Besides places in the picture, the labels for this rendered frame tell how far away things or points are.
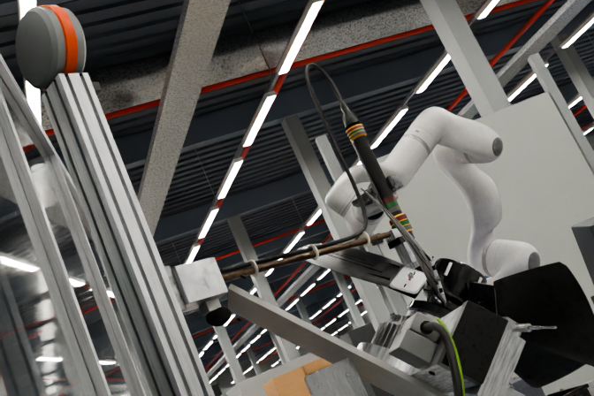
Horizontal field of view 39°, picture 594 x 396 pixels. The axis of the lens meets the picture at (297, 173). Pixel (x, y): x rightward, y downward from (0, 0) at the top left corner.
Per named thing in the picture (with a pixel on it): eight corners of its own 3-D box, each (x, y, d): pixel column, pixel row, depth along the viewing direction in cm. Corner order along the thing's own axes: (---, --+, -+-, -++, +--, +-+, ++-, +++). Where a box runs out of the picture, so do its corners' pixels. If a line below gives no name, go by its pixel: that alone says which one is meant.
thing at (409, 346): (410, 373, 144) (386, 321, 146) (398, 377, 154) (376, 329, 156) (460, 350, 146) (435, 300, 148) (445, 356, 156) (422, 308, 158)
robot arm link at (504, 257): (476, 316, 263) (501, 247, 270) (528, 326, 249) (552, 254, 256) (455, 300, 256) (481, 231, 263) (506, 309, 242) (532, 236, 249)
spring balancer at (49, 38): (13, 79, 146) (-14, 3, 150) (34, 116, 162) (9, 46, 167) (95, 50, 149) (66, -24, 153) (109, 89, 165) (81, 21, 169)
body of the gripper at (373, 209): (394, 212, 214) (403, 200, 203) (358, 227, 212) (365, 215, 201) (381, 186, 216) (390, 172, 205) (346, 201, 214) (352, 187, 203)
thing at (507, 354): (499, 408, 147) (476, 395, 146) (472, 404, 155) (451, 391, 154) (526, 340, 151) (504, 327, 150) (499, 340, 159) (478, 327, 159)
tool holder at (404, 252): (416, 264, 187) (397, 225, 189) (395, 277, 191) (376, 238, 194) (440, 257, 193) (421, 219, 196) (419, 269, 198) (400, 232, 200)
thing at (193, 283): (185, 308, 144) (167, 263, 147) (164, 322, 149) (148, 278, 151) (230, 295, 152) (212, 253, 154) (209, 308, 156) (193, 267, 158)
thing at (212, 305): (217, 324, 149) (207, 300, 150) (205, 332, 151) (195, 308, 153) (239, 318, 152) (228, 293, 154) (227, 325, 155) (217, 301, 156)
